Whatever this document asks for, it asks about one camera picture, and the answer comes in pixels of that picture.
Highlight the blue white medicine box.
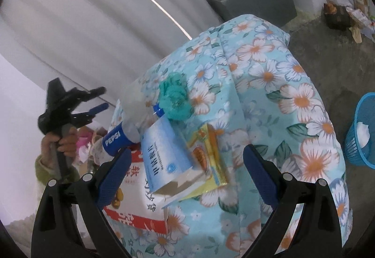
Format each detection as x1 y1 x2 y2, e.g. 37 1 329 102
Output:
141 115 206 206

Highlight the yellow snack wrapper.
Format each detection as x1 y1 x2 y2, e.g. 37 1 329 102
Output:
166 124 230 207

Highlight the blue mesh trash bin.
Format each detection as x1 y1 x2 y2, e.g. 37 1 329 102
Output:
344 92 375 169

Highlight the grey bedside cabinet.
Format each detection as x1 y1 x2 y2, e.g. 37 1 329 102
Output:
206 0 297 26

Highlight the patterned flat box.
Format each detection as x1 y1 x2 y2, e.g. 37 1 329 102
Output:
346 7 374 42

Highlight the Pepsi plastic bottle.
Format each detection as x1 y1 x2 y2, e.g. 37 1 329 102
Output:
89 82 169 164

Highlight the white crumpled tissue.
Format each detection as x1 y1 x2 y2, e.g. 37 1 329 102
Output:
356 122 371 148

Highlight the person's left hand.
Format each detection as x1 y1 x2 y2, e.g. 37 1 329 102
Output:
41 127 78 167

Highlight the red white paper bag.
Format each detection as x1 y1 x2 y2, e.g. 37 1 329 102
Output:
104 150 168 235

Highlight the floral blue quilt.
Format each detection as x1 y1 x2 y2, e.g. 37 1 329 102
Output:
112 15 353 257

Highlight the dark basket with items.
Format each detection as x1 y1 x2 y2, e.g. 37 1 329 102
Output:
323 3 352 31

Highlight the white curtain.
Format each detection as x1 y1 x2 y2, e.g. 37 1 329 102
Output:
1 0 220 103

